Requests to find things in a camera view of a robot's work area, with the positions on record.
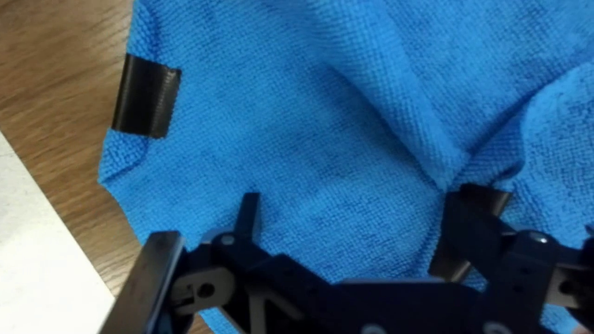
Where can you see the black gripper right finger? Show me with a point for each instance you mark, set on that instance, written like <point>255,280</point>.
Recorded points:
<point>474,236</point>

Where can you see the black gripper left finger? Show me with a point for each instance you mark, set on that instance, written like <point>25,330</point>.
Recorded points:
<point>169,284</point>

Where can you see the blue microfiber cloth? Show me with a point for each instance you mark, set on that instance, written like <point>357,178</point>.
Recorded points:
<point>353,119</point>

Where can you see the black cloth tag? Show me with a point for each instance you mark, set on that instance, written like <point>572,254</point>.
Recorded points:
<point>145,98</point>

